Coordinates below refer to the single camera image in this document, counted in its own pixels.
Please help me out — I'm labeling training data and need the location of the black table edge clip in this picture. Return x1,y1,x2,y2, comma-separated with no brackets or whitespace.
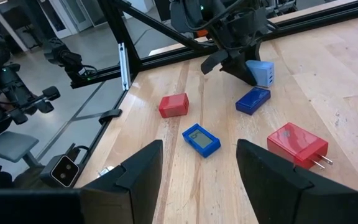
98,108,123,126

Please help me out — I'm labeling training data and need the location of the black metal table frame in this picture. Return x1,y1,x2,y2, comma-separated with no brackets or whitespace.
68,0,358,91

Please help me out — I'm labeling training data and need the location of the light blue charger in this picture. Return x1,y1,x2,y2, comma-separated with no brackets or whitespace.
245,59,275,88

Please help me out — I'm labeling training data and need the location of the red wall charger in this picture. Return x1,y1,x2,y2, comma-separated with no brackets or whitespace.
266,121,334,171
158,92,190,119

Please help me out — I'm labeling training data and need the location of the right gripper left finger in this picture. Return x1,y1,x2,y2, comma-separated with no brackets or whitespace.
81,139,165,224

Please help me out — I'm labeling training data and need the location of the silver metal bracket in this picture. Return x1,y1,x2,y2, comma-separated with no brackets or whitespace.
117,42,132,92

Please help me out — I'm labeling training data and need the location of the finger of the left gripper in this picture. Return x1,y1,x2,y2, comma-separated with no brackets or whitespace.
200,49,230,76
220,50,258,86

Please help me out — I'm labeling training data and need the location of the blue framed small display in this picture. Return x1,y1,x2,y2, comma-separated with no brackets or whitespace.
181,123,222,159

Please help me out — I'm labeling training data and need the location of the dark blue block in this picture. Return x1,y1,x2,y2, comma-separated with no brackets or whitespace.
235,86,272,116

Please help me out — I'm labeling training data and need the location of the small white cube charger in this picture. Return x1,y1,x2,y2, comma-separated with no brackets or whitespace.
97,166,116,179

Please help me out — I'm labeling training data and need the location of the black table-level camera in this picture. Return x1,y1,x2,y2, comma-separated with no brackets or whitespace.
39,154,81,189

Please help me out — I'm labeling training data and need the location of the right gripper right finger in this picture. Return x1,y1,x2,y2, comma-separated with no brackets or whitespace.
236,138,358,224

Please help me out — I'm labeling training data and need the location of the grey stool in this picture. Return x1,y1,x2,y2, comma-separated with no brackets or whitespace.
0,131,40,170

